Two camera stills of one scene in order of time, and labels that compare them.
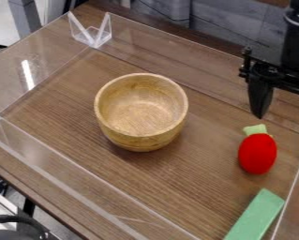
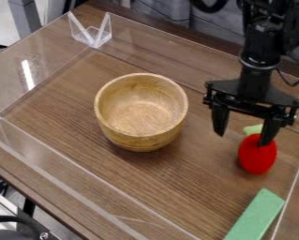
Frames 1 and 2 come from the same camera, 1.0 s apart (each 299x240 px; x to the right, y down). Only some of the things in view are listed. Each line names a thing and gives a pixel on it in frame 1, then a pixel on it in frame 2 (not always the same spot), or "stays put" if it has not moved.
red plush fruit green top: (257, 150) stays put
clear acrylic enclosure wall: (124, 135) stays put
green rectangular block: (259, 217) stays put
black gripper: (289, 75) → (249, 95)
